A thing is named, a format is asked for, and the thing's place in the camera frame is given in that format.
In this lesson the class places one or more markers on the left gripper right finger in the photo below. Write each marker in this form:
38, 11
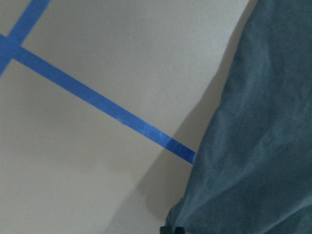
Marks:
179, 230

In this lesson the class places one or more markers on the black graphic t-shirt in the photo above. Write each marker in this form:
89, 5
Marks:
252, 173

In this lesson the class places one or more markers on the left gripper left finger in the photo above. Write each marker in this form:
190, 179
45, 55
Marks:
165, 230

